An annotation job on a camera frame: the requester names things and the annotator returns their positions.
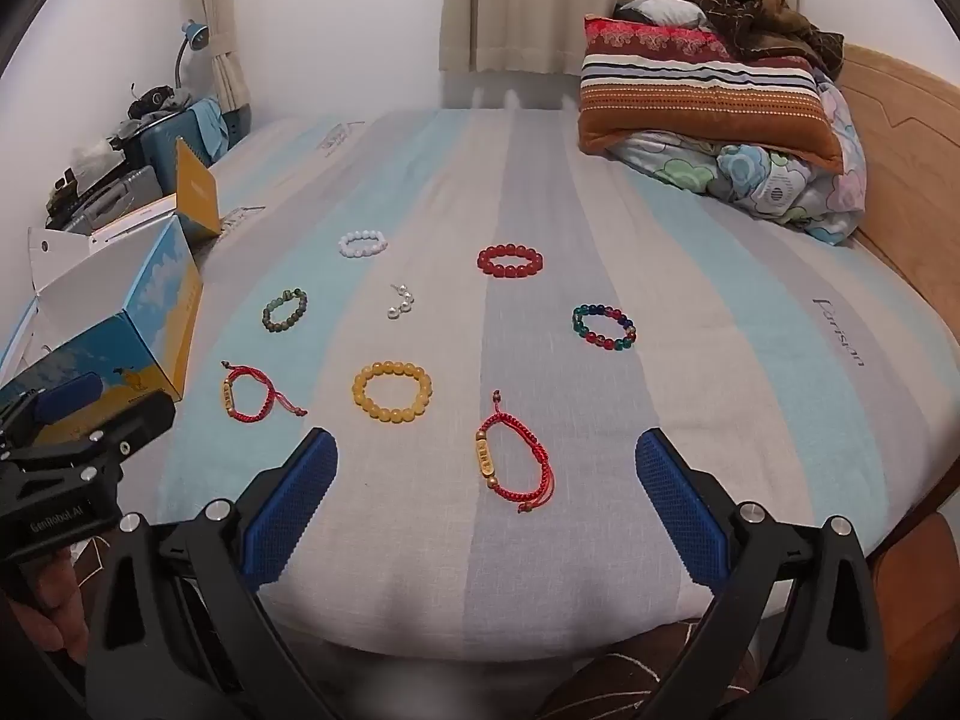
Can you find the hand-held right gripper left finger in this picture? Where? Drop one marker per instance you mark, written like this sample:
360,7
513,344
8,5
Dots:
289,514

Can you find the beige window curtain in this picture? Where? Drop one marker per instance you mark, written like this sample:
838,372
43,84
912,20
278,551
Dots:
600,0

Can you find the floral quilt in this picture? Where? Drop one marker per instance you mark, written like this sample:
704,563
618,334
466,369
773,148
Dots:
757,180

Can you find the brown patterned cloth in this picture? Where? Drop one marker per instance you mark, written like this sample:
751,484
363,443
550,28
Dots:
637,671

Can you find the clear plastic bag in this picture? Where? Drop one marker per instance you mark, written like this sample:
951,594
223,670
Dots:
341,136
240,217

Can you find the beige side curtain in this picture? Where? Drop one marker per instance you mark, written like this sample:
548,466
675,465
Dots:
221,30

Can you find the striped bed sheet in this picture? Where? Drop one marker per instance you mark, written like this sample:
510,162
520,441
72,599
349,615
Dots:
675,390

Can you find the black bag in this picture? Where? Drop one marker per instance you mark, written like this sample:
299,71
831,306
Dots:
154,101

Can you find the brown fuzzy blanket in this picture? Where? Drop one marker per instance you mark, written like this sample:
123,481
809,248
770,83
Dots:
750,4

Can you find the teal cloth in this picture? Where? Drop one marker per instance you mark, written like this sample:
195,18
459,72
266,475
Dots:
208,124

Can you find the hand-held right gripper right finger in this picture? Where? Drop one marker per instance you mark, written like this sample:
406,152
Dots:
682,514

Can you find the teal suitcase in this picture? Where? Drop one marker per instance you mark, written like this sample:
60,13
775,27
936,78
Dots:
161,146

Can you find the wooden bed frame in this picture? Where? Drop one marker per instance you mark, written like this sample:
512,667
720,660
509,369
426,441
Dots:
900,135

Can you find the black and gold object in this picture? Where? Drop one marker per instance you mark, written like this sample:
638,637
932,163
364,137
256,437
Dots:
64,191

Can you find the white plastic bag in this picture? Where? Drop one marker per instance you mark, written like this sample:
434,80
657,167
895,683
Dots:
94,155

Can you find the person's left hand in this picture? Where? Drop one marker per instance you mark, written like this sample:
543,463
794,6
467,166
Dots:
54,604

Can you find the white round perforated device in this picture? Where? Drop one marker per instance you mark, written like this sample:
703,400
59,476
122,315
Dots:
780,191

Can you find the grey suitcase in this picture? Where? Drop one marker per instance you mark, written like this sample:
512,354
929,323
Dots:
116,199

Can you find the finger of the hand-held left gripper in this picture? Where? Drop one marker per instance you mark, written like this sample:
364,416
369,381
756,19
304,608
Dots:
139,420
67,394

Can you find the striped brown pillow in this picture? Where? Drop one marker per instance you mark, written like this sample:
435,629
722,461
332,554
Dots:
697,105

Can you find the grey pillow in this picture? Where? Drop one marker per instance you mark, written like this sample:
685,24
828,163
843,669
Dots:
660,11

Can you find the white and blue cardboard box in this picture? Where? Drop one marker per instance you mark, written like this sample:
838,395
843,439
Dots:
150,292

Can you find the blue desk lamp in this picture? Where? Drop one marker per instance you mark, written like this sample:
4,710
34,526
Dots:
196,34

